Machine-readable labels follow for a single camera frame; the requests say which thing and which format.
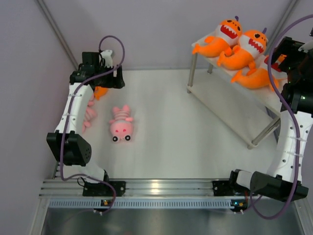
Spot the white two-tier shelf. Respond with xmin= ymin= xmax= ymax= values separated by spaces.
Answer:
xmin=187 ymin=34 xmax=289 ymax=150

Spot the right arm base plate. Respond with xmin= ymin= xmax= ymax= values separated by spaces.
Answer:
xmin=212 ymin=180 xmax=250 ymax=196

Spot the orange shark plush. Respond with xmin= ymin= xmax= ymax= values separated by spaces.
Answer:
xmin=217 ymin=27 xmax=268 ymax=71
xmin=94 ymin=86 xmax=109 ymax=100
xmin=192 ymin=16 xmax=243 ymax=58
xmin=231 ymin=54 xmax=287 ymax=91

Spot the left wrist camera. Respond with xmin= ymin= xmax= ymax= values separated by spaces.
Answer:
xmin=99 ymin=49 xmax=114 ymax=68

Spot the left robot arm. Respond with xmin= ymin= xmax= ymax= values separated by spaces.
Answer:
xmin=46 ymin=49 xmax=125 ymax=196

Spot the pink striped plush centre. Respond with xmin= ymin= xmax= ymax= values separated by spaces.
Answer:
xmin=109 ymin=105 xmax=134 ymax=143

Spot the aluminium rail frame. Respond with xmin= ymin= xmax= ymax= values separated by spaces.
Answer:
xmin=39 ymin=178 xmax=306 ymax=198

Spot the white slotted cable duct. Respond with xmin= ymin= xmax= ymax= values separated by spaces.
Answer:
xmin=49 ymin=198 xmax=239 ymax=209

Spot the pink striped plush near wall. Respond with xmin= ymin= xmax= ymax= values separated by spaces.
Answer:
xmin=82 ymin=99 xmax=97 ymax=133

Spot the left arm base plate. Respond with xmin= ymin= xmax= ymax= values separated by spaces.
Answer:
xmin=82 ymin=181 xmax=126 ymax=197

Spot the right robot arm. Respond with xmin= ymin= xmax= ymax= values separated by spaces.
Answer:
xmin=228 ymin=37 xmax=313 ymax=202

